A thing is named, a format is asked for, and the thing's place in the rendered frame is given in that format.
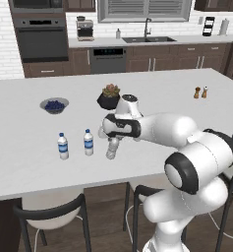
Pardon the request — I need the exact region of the black dishwasher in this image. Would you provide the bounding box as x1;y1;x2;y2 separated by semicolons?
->
89;46;128;75

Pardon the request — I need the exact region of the black and white rack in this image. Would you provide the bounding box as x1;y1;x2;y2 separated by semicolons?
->
202;16;216;37

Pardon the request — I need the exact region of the pile of blueberries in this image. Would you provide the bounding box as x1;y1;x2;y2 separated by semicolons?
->
44;99;66;111

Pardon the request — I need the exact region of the plastic water bottle blue label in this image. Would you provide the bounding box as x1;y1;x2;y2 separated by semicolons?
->
83;128;95;157
57;132;70;161

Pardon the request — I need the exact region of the dark sink basin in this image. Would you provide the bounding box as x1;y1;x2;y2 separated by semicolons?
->
121;35;178;44

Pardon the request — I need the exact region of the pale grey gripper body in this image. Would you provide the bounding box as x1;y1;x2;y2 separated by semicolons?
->
105;137;122;161

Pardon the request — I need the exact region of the window with grey blinds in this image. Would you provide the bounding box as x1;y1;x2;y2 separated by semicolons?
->
97;0;193;24

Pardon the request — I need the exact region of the succulent plant in black pot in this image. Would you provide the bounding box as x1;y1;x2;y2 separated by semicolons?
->
95;83;122;111

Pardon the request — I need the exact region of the black stool with white seat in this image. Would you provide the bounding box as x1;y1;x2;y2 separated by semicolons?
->
12;187;92;252
207;160;233;252
122;181;189;252

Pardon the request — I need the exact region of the brown base cupboards run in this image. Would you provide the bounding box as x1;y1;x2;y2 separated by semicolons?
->
22;41;233;85

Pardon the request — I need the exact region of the black microwave oven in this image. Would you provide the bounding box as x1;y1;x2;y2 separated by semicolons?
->
8;0;65;14

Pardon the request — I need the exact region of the dark wood island cabinet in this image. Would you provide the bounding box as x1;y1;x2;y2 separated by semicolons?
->
0;197;24;252

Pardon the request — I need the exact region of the brown wall cupboard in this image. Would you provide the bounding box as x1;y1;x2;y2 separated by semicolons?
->
63;0;97;14
193;0;233;13

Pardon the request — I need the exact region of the white paper towel roll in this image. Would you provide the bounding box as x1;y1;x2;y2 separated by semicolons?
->
218;18;230;36

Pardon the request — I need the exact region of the grey bowl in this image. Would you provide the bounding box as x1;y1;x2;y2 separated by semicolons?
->
39;96;71;115

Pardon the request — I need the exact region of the silver coffee machine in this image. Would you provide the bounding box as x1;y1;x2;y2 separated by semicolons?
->
75;15;95;42

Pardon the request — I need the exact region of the dark sink tap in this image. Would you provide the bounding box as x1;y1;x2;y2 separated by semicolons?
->
143;17;153;39

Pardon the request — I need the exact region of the black wall oven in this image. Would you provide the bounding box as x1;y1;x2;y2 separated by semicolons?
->
12;16;70;64

